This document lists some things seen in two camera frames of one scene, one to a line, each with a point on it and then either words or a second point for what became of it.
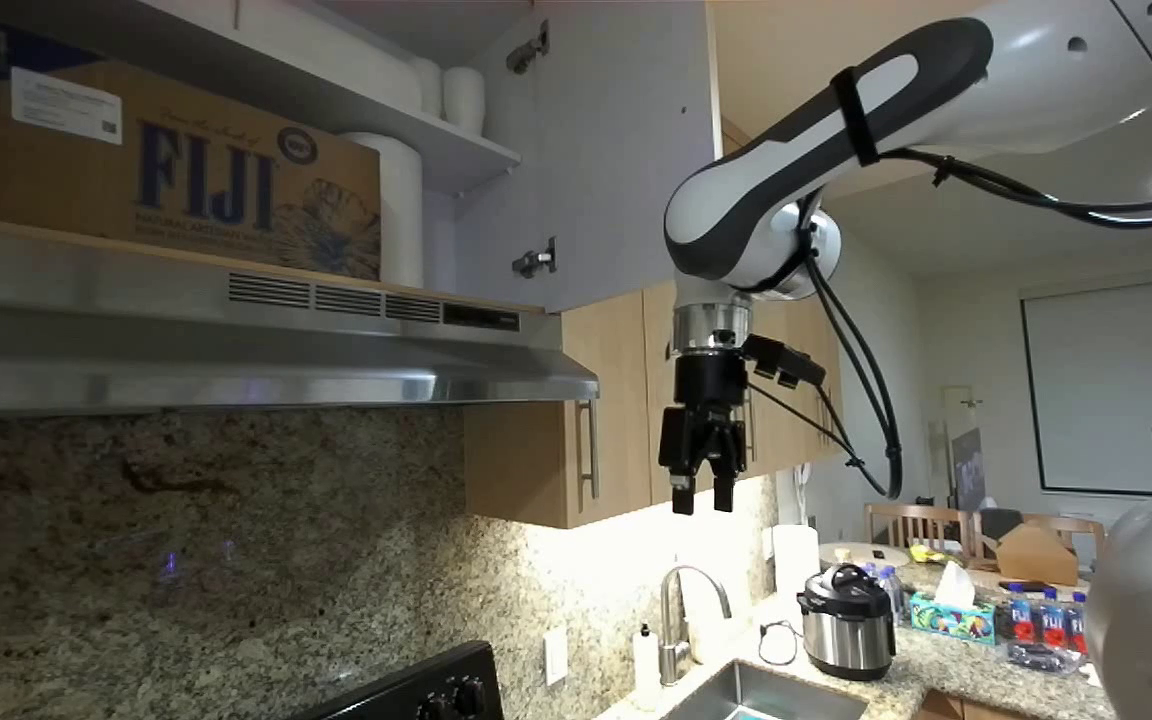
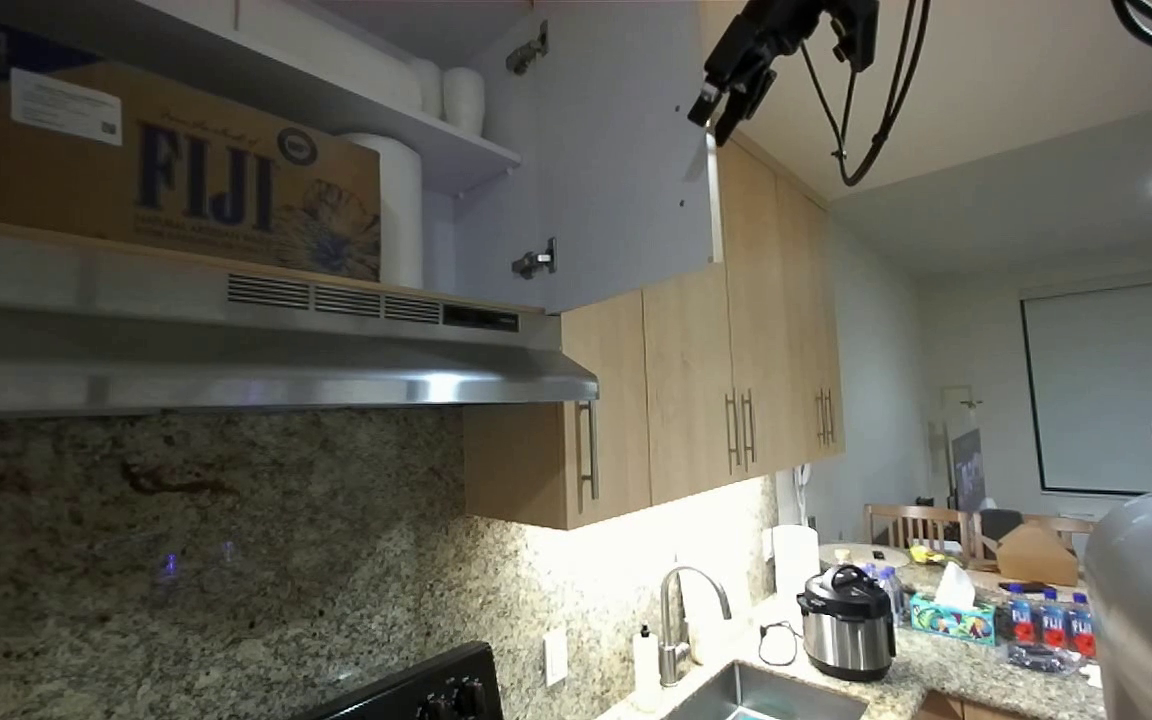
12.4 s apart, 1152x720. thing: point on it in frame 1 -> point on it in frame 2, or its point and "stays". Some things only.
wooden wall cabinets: x=578 y=463 stays
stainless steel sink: x=751 y=688 stays
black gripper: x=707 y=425 -> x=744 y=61
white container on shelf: x=401 y=210 stays
